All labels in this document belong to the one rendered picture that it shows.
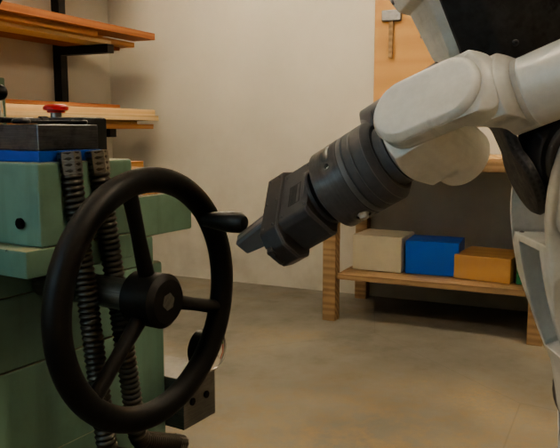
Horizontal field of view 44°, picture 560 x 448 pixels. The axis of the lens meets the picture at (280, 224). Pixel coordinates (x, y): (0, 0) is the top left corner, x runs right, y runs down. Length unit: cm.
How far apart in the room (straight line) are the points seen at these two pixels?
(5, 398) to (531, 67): 67
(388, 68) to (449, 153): 344
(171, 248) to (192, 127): 84
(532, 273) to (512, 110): 45
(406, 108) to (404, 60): 345
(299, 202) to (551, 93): 27
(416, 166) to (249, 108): 380
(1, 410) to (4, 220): 23
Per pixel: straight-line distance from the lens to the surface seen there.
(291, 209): 73
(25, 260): 76
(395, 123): 66
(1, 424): 91
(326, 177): 70
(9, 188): 80
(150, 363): 107
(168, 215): 106
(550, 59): 64
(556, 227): 92
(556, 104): 64
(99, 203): 70
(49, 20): 390
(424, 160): 68
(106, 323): 99
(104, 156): 81
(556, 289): 94
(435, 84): 65
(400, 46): 412
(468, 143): 70
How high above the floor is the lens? 99
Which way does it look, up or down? 8 degrees down
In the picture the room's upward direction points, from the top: straight up
